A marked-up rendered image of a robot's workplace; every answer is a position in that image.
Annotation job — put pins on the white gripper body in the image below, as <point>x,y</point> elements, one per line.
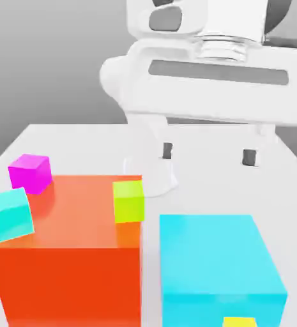
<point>214,97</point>

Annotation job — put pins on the small magenta cube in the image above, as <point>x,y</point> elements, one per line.
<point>29,173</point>

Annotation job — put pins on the small yellow cube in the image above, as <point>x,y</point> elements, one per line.
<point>239,322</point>

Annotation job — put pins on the small lime green cube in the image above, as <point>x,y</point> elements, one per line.
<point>129,201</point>

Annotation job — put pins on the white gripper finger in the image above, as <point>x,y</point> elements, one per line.
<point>249,157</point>
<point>167,150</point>

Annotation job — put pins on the small cyan cube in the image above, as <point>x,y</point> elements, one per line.
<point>10,215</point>

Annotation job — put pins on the large cyan box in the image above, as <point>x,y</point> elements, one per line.
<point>219,263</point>

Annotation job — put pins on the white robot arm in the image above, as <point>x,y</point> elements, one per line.
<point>235,18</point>

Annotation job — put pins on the large orange box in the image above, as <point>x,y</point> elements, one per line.
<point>69,268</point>

